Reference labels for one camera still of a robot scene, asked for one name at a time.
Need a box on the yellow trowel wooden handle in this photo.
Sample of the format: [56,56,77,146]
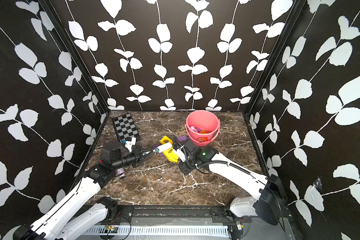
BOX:
[163,148,179,163]

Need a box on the pink plastic bucket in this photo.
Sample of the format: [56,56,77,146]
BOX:
[185,110,221,147]

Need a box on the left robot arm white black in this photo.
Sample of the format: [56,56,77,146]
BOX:
[13,141,159,240]

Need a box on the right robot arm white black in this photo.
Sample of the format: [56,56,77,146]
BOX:
[173,139,288,226]

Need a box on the purple glitter cylinder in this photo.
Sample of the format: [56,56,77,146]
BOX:
[116,168,126,179]

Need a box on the black white checkerboard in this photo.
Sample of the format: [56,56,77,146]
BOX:
[112,113,141,142]

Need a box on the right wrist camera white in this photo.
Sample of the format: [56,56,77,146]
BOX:
[175,147,187,162]

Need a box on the black front rail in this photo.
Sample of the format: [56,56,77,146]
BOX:
[102,205,256,225]

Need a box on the white slotted cable duct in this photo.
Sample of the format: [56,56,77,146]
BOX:
[83,225,229,237]

